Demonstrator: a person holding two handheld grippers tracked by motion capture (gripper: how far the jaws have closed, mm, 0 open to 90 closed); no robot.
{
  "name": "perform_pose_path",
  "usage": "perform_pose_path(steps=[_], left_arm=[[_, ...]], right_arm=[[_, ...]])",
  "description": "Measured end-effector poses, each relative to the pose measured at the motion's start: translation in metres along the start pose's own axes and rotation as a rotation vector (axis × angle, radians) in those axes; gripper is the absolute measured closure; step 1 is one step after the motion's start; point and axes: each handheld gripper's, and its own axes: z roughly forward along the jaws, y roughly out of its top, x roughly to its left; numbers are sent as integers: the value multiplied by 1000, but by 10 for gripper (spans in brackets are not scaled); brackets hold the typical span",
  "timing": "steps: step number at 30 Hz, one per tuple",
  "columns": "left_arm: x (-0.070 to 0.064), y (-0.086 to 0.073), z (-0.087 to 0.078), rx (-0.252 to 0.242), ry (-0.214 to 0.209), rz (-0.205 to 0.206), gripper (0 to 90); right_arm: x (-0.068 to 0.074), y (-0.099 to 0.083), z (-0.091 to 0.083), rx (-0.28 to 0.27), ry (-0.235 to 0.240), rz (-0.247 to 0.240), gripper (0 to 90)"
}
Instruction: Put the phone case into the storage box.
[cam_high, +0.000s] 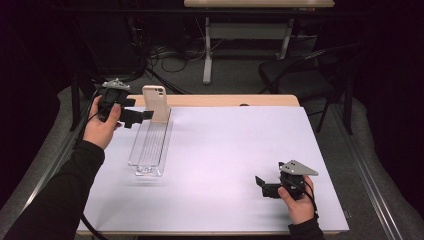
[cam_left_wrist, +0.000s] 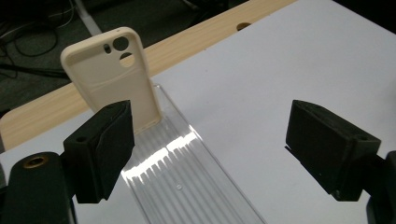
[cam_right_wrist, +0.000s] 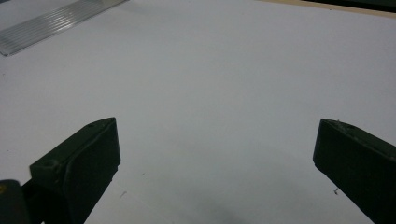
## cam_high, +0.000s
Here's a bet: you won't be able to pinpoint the white-legged desk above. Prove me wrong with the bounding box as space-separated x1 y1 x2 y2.
183 0 336 85

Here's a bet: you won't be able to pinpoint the black folding chair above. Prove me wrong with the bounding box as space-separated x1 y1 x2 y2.
258 43 364 134

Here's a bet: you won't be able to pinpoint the wooden table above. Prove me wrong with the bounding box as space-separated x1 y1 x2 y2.
75 94 349 237

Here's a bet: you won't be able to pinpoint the loose floor cables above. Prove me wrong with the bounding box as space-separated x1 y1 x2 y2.
146 38 224 74

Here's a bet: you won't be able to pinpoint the clear plastic packaging tray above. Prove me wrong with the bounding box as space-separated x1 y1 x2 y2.
128 107 174 178

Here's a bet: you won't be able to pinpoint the black metal post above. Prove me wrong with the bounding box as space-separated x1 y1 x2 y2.
343 71 355 136

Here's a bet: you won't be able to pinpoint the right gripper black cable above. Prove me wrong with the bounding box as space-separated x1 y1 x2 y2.
292 178 320 220

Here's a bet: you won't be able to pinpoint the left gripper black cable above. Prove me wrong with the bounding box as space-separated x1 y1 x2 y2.
74 87 108 240

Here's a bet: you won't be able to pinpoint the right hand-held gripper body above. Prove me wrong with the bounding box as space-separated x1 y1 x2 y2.
265 159 319 200

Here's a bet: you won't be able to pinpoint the white table cover board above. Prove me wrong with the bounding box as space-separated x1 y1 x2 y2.
76 105 349 233

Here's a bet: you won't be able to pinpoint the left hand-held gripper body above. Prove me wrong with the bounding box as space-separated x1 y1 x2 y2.
98 78 146 130

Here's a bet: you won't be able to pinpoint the metal floor rail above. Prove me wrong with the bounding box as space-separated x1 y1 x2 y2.
333 103 405 240
4 99 96 240

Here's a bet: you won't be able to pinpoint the person's right hand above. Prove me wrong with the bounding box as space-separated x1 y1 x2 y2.
277 175 317 226

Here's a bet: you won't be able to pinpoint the beige phone case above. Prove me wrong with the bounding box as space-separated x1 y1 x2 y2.
142 85 171 124

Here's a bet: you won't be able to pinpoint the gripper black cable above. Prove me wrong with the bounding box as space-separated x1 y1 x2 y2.
74 87 108 240
292 178 320 220

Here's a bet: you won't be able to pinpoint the black metal stand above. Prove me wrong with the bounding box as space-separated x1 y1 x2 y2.
68 66 133 132

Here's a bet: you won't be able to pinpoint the dark equipment cabinet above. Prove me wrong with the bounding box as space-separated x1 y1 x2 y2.
76 13 141 76

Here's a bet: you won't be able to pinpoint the black cable bundle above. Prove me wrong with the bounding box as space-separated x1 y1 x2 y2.
124 0 191 96

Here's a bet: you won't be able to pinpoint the person's left hand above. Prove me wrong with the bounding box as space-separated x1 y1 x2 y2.
82 95 122 150

